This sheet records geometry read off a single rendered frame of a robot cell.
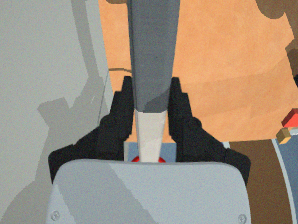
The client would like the red flat block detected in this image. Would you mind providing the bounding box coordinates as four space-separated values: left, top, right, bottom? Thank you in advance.
281 109 298 127

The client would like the cream wall panel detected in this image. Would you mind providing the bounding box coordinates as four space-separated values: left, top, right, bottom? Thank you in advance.
0 0 114 224

